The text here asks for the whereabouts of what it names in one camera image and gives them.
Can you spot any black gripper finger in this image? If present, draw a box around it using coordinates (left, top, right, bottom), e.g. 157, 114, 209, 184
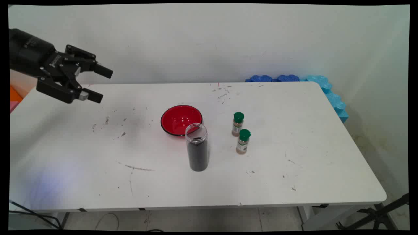
36, 77, 104, 104
65, 45, 113, 79

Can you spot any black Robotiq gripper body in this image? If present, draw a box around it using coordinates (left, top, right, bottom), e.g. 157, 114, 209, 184
9, 29, 81, 81

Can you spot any clear jar of black seeds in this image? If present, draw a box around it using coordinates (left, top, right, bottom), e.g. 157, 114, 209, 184
185, 123, 209, 172

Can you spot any orange block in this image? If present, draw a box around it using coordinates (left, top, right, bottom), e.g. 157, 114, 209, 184
10, 86, 24, 102

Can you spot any red bowl with black rim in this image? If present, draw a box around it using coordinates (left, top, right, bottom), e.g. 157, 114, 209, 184
160, 105, 203, 137

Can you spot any grey table leg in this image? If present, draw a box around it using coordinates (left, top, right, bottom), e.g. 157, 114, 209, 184
58, 212, 70, 229

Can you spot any green-capped spice bottle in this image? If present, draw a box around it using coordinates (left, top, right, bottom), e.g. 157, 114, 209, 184
236, 129, 251, 155
232, 112, 245, 137

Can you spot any light blue foam mat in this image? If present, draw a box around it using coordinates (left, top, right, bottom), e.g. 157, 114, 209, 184
300, 75, 349, 123

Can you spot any black tripod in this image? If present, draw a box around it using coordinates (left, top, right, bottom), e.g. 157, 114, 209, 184
336, 193, 409, 230

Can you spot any black hanging cable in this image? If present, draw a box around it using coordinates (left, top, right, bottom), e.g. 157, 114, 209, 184
9, 200, 63, 229

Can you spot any thin grey floor cable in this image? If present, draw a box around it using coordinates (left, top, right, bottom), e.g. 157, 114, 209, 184
95, 213, 120, 231

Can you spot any white table leg frame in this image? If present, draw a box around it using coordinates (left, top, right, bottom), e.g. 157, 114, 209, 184
298, 204, 387, 231

